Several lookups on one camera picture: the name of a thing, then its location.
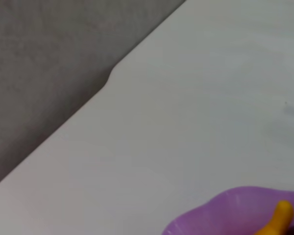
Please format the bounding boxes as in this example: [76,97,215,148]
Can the purple plastic wavy bowl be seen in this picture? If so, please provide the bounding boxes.
[161,186,294,235]

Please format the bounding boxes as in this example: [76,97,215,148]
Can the yellow banana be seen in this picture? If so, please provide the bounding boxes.
[256,200,294,235]

